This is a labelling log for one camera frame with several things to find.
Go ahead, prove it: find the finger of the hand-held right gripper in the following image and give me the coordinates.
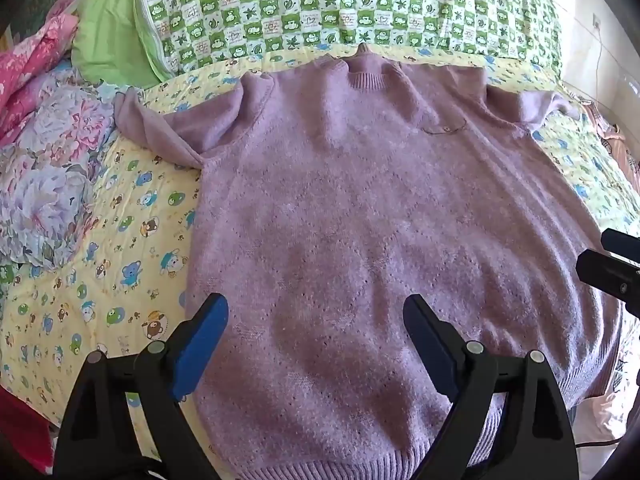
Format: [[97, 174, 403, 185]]
[[576, 249, 640, 317], [601, 228, 640, 267]]

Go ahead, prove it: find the pink patterned cloth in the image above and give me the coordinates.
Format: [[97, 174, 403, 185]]
[[582, 100, 640, 173]]

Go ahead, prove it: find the green checked quilt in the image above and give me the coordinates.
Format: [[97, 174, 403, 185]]
[[72, 0, 563, 83]]

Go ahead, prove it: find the purple floral quilt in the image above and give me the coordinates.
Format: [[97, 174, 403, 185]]
[[0, 60, 126, 266]]

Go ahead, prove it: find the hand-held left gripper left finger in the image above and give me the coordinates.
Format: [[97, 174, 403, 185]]
[[52, 292, 230, 480]]

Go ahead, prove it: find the dark cable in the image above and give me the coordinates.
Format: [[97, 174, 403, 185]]
[[572, 436, 623, 450]]

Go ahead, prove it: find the purple knit sweater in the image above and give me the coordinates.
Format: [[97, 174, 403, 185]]
[[114, 42, 623, 480]]

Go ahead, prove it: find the thin wall cable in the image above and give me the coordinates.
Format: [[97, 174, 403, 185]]
[[594, 25, 604, 111]]

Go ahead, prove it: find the red cloth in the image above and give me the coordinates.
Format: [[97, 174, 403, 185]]
[[0, 385, 56, 463]]

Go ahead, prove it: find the pink floral quilt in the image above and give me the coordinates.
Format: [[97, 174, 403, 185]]
[[0, 0, 81, 146]]

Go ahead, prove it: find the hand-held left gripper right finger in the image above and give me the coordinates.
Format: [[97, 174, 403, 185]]
[[403, 293, 581, 480]]

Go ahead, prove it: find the yellow cartoon print bedsheet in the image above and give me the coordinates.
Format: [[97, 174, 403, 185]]
[[0, 47, 640, 480]]

